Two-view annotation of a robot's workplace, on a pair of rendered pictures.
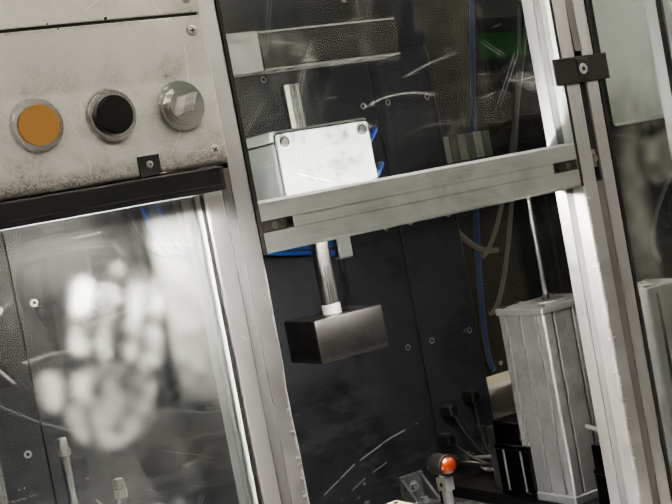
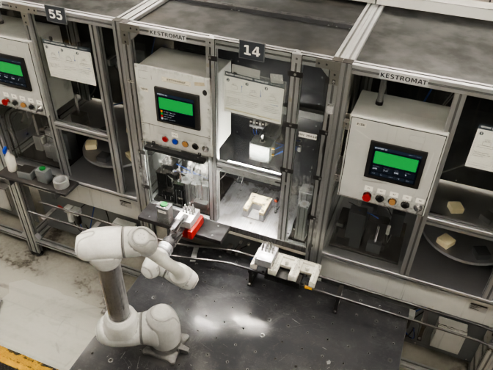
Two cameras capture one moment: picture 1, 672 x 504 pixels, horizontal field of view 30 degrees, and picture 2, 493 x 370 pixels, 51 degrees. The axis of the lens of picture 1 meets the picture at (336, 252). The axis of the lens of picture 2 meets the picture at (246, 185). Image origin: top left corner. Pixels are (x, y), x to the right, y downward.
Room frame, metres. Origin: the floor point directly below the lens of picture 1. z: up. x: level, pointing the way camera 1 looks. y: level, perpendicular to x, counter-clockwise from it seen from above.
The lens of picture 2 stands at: (-0.17, -1.82, 2.95)
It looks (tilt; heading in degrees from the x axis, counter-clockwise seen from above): 38 degrees down; 53
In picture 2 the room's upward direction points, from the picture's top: 2 degrees clockwise
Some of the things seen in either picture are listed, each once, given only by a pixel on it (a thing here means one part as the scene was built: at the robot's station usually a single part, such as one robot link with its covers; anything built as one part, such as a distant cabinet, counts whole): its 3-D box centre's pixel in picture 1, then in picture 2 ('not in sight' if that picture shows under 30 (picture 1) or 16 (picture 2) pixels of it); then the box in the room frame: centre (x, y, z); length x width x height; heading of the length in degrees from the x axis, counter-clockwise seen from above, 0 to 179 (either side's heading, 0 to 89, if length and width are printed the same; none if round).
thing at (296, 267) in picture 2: not in sight; (285, 269); (1.18, -0.42, 0.84); 0.36 x 0.14 x 0.10; 122
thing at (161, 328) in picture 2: not in sight; (161, 324); (0.44, -0.35, 0.85); 0.18 x 0.16 x 0.22; 150
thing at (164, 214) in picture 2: not in sight; (165, 211); (0.81, 0.25, 0.97); 0.08 x 0.08 x 0.12; 32
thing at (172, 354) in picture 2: not in sight; (169, 343); (0.46, -0.37, 0.71); 0.22 x 0.18 x 0.06; 122
